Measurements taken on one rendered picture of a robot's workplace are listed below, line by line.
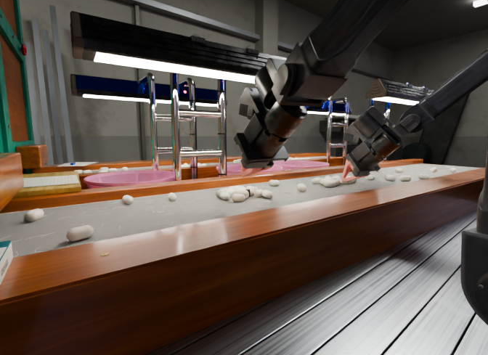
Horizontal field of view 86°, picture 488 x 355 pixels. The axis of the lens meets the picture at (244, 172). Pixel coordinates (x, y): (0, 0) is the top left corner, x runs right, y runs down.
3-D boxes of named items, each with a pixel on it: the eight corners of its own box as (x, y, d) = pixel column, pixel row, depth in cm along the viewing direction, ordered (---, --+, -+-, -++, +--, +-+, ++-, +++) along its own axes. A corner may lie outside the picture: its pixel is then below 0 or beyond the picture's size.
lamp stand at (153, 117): (201, 189, 107) (198, 76, 101) (150, 196, 96) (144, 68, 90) (184, 183, 123) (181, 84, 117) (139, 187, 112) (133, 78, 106)
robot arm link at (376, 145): (362, 143, 72) (380, 125, 67) (369, 139, 76) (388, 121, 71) (380, 162, 70) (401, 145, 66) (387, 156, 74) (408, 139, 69)
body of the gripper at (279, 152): (231, 139, 51) (247, 111, 45) (272, 139, 56) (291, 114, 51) (243, 166, 48) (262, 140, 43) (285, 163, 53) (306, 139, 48)
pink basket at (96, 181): (192, 198, 93) (191, 171, 91) (146, 221, 67) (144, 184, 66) (127, 194, 99) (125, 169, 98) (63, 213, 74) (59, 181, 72)
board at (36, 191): (81, 191, 61) (80, 186, 60) (-7, 200, 52) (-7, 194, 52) (78, 174, 88) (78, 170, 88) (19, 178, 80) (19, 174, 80)
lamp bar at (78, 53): (322, 86, 78) (322, 60, 77) (72, 47, 44) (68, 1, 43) (301, 90, 85) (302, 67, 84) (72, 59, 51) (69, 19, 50)
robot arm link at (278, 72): (241, 87, 50) (264, 25, 41) (279, 91, 53) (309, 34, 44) (259, 133, 44) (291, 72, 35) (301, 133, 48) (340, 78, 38)
